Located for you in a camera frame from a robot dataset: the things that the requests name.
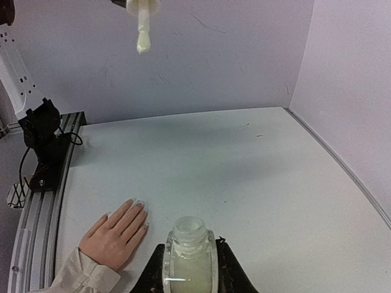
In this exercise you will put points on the clear nail polish bottle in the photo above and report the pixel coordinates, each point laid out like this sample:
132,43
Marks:
190,262

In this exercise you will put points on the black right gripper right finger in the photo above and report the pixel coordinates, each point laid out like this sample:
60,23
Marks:
231,276

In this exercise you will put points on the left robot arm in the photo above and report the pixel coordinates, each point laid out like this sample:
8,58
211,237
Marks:
38,117

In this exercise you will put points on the mannequin hand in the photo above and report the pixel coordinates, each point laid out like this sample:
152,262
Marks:
114,238

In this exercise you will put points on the aluminium back table rail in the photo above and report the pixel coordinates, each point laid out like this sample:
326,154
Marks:
345,168

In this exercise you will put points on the aluminium front rail frame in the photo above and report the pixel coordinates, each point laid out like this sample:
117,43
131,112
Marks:
33,262

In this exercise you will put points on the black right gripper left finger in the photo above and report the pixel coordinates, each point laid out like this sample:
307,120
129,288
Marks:
151,279

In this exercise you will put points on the beige sleeved forearm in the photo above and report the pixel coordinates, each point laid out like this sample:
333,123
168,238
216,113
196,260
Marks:
80,273

